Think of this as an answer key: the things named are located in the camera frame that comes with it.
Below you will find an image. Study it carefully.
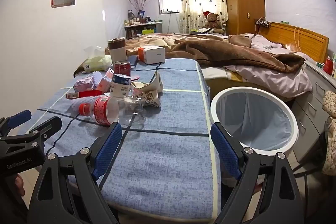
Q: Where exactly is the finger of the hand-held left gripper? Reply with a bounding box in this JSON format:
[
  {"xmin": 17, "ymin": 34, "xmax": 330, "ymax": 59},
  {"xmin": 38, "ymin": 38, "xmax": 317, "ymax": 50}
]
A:
[
  {"xmin": 26, "ymin": 116, "xmax": 63, "ymax": 148},
  {"xmin": 0, "ymin": 109, "xmax": 32, "ymax": 138}
]

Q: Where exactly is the wooden bed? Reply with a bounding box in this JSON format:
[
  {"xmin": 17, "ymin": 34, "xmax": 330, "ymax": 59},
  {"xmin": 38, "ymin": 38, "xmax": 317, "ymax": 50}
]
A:
[{"xmin": 105, "ymin": 21, "xmax": 330, "ymax": 107}]

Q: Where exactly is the floral quilted jacket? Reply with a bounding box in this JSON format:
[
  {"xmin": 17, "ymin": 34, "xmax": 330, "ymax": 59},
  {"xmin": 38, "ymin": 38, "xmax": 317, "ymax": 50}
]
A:
[{"xmin": 322, "ymin": 90, "xmax": 336, "ymax": 176}]

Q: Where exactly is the power strip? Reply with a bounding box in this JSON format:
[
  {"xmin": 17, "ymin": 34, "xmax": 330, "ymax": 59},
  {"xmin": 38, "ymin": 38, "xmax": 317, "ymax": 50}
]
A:
[{"xmin": 255, "ymin": 18, "xmax": 271, "ymax": 28}]

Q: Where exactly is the patterned paper bag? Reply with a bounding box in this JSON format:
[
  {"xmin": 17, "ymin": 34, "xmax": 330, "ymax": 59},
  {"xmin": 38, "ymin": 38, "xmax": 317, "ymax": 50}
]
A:
[{"xmin": 130, "ymin": 70, "xmax": 164, "ymax": 109}]

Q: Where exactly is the red box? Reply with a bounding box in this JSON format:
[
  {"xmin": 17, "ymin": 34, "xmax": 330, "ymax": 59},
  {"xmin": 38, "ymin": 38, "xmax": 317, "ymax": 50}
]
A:
[{"xmin": 66, "ymin": 90, "xmax": 103, "ymax": 100}]

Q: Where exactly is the lilac duvet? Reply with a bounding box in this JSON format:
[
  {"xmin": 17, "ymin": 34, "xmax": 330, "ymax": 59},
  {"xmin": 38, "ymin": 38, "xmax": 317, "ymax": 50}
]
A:
[{"xmin": 224, "ymin": 34, "xmax": 314, "ymax": 98}]

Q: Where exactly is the red jar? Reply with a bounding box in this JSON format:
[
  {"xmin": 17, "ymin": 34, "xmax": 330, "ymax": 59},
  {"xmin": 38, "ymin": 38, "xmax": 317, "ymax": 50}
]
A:
[{"xmin": 323, "ymin": 56, "xmax": 334, "ymax": 76}]

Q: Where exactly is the brown teddy bear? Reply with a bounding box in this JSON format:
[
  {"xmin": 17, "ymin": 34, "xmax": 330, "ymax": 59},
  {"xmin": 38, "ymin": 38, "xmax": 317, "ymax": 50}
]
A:
[{"xmin": 202, "ymin": 11, "xmax": 224, "ymax": 31}]

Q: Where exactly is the dark blue glasses case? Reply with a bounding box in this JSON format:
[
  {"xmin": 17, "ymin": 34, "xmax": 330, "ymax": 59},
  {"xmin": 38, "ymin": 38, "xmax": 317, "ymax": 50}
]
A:
[{"xmin": 127, "ymin": 55, "xmax": 139, "ymax": 68}]

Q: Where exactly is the white round trash bin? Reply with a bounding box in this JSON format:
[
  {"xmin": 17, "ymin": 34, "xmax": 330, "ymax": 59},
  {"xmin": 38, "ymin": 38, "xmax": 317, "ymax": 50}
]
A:
[{"xmin": 210, "ymin": 86, "xmax": 300, "ymax": 161}]

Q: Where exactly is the green tissue pack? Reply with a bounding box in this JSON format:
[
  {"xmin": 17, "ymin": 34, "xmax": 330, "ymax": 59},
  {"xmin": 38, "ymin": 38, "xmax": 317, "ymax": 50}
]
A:
[{"xmin": 80, "ymin": 46, "xmax": 113, "ymax": 73}]

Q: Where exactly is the beige brown tumbler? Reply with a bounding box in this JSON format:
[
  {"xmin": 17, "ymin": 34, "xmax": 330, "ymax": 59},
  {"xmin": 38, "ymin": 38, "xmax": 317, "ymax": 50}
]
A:
[{"xmin": 107, "ymin": 38, "xmax": 128, "ymax": 65}]

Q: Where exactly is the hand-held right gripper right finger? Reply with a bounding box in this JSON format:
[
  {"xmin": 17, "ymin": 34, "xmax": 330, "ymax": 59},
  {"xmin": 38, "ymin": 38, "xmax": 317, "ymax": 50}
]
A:
[{"xmin": 210, "ymin": 122, "xmax": 310, "ymax": 224}]

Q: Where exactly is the blue white yogurt cup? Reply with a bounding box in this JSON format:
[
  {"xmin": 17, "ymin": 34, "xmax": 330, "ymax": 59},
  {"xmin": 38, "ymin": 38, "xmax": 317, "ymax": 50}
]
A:
[{"xmin": 110, "ymin": 73, "xmax": 132, "ymax": 97}]

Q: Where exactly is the red drink can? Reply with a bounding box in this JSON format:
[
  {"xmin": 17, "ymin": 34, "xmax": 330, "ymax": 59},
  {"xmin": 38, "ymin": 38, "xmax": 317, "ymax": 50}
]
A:
[{"xmin": 114, "ymin": 61, "xmax": 131, "ymax": 77}]

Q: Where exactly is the cluttered shelf unit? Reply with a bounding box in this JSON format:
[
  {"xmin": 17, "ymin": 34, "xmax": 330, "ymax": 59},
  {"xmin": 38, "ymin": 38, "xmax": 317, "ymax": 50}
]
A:
[{"xmin": 124, "ymin": 18, "xmax": 163, "ymax": 40}]

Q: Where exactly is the clear plastic bottle red label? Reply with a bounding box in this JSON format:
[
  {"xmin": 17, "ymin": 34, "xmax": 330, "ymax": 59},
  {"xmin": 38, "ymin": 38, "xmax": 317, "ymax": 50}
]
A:
[{"xmin": 79, "ymin": 95, "xmax": 147, "ymax": 127}]

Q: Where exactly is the purple drink carton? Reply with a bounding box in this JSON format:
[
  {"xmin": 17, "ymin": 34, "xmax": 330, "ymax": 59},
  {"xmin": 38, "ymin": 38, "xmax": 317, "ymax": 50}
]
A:
[{"xmin": 73, "ymin": 76, "xmax": 96, "ymax": 92}]

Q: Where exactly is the brown fleece blanket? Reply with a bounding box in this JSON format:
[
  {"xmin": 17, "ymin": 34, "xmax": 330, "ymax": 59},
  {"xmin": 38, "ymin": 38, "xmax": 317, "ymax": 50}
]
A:
[{"xmin": 105, "ymin": 33, "xmax": 306, "ymax": 74}]

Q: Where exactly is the small window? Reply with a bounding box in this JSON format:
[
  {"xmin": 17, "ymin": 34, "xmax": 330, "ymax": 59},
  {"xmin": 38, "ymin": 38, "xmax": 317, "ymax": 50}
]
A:
[{"xmin": 158, "ymin": 0, "xmax": 181, "ymax": 14}]

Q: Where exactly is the black metal chair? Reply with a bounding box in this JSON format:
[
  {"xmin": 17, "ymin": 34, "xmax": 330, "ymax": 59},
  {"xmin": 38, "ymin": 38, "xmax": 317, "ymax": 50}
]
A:
[{"xmin": 293, "ymin": 119, "xmax": 328, "ymax": 188}]

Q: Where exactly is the pink white carton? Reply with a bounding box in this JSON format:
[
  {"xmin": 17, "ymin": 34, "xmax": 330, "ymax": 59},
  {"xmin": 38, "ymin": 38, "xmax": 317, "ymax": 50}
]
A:
[{"xmin": 98, "ymin": 68, "xmax": 116, "ymax": 91}]

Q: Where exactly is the vase of dried branches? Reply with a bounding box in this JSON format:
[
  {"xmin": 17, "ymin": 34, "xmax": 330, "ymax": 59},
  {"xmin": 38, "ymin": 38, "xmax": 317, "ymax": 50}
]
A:
[{"xmin": 127, "ymin": 0, "xmax": 157, "ymax": 24}]

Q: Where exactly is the person's left hand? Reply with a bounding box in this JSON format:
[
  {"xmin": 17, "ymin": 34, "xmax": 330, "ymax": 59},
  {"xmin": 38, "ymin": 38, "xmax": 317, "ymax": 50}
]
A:
[{"xmin": 14, "ymin": 174, "xmax": 27, "ymax": 201}]

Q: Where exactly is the translucent bin liner bag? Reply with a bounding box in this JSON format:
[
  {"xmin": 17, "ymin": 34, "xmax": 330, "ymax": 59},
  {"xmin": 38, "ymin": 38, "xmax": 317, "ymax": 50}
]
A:
[{"xmin": 214, "ymin": 93, "xmax": 294, "ymax": 144}]

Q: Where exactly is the blue checked tablecloth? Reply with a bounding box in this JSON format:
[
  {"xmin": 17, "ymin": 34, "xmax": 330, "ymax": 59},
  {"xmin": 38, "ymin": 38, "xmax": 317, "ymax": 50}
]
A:
[{"xmin": 37, "ymin": 57, "xmax": 219, "ymax": 220}]

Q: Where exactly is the orange white tissue pack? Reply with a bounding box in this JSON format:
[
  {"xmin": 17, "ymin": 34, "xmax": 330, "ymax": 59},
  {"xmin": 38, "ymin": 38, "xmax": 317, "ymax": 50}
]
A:
[{"xmin": 138, "ymin": 46, "xmax": 166, "ymax": 65}]

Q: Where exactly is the grey drawer cabinet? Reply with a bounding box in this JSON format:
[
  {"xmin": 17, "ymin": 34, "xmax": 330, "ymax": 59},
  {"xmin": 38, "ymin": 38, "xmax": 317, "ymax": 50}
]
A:
[{"xmin": 290, "ymin": 59, "xmax": 336, "ymax": 162}]

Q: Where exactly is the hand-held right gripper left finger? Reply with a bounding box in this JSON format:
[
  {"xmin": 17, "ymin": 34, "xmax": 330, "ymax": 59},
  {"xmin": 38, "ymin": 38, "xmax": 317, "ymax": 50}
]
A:
[{"xmin": 26, "ymin": 122, "xmax": 124, "ymax": 224}]

